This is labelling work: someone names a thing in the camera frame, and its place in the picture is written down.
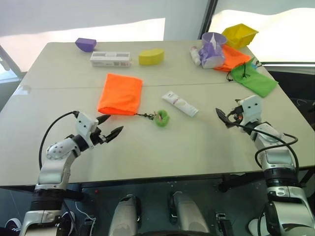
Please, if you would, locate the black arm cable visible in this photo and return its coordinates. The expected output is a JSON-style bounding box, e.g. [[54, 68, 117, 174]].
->
[[38, 111, 79, 171], [226, 110, 301, 185]]

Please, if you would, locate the yellow plastic bin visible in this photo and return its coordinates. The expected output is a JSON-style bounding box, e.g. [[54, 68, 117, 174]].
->
[[221, 23, 259, 49]]

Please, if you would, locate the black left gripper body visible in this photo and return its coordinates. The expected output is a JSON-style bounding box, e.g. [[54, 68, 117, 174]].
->
[[88, 127, 111, 147]]

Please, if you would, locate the green fuzzy hair tie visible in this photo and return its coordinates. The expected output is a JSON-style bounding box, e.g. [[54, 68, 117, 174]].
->
[[153, 109, 171, 127]]

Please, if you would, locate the white printed carton box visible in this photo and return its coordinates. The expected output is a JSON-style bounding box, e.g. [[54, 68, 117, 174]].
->
[[89, 51, 134, 68]]

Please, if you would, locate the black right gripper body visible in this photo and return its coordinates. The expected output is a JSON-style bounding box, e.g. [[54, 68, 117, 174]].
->
[[229, 105, 245, 123]]

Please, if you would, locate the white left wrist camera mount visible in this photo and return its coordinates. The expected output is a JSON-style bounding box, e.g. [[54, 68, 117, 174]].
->
[[74, 112, 99, 148]]

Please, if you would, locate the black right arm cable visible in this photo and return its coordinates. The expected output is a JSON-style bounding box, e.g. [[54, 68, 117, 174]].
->
[[226, 110, 301, 185]]

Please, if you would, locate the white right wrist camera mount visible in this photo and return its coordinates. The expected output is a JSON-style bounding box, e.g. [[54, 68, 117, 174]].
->
[[239, 95, 263, 123]]

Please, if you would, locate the silver robot leg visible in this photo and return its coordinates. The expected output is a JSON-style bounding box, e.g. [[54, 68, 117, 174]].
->
[[168, 191, 210, 236], [109, 193, 143, 236]]

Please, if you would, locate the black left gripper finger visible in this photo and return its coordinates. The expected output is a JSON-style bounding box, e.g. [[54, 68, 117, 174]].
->
[[96, 114, 111, 124], [106, 126, 124, 143]]

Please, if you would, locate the green drawstring pouch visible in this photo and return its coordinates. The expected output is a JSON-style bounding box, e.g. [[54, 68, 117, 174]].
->
[[229, 61, 279, 99]]

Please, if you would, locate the purple bowl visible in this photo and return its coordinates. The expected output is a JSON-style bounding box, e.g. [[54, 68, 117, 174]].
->
[[74, 37, 98, 53]]

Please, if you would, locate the black and white shoe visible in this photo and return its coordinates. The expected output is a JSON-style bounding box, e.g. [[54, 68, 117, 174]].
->
[[4, 217, 23, 236]]

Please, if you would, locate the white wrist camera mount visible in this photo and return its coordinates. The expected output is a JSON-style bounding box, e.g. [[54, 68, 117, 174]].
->
[[74, 112, 99, 148], [239, 95, 263, 123]]

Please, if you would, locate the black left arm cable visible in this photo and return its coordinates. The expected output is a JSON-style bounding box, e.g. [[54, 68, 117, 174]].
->
[[38, 111, 79, 171]]

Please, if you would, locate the thin white floor cable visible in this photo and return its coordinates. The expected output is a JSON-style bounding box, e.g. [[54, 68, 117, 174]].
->
[[73, 199, 97, 223]]

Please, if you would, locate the white rounded robot foot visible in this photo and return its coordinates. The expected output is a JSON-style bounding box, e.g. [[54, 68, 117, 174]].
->
[[248, 213, 269, 236]]

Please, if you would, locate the purple plastic cup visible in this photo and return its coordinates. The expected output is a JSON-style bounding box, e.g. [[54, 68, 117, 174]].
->
[[201, 31, 228, 49]]

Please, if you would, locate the yellow foam block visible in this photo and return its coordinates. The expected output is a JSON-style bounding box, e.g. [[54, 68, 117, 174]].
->
[[138, 47, 165, 66]]

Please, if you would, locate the small white pink tube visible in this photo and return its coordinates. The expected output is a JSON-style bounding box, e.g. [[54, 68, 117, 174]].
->
[[189, 45, 202, 66]]

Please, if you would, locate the white cream tube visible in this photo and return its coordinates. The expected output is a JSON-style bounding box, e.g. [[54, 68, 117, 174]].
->
[[161, 91, 199, 117]]

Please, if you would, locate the black drawstring cord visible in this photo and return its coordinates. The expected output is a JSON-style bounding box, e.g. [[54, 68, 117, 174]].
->
[[133, 112, 156, 121]]

